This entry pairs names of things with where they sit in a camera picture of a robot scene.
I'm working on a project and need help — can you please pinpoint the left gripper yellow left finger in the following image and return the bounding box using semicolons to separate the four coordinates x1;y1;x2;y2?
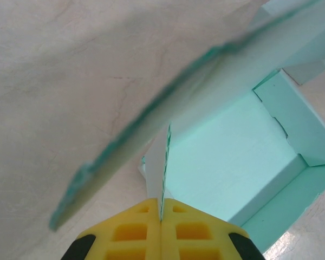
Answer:
61;197;162;260

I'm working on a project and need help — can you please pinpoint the teal paper box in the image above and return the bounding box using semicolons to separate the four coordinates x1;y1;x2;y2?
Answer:
48;0;325;252

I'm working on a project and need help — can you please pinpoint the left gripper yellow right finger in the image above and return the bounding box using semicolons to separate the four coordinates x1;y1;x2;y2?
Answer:
161;198;266;260

